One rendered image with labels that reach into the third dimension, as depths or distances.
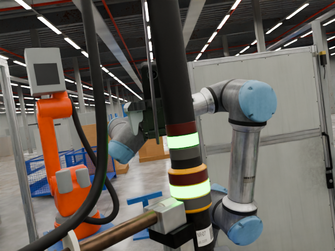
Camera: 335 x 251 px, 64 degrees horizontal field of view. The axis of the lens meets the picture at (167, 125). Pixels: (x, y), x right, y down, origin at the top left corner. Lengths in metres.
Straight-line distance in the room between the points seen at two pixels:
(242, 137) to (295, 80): 1.66
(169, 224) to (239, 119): 0.59
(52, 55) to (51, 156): 1.44
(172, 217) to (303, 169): 2.30
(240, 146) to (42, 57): 3.64
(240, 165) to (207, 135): 1.30
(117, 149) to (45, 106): 3.52
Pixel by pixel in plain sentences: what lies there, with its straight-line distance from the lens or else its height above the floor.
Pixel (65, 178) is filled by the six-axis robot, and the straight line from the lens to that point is 4.03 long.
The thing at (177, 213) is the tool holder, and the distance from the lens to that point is 0.28.
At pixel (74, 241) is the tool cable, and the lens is 0.23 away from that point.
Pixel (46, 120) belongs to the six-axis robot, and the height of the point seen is 1.76.
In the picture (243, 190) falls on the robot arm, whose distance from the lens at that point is 0.91.
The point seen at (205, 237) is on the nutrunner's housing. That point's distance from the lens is 0.31.
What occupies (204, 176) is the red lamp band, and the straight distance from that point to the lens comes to 0.29.
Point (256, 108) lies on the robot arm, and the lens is 0.81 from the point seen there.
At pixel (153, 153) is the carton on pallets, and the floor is 0.25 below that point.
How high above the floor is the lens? 1.64
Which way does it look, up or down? 3 degrees down
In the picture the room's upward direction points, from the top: 9 degrees counter-clockwise
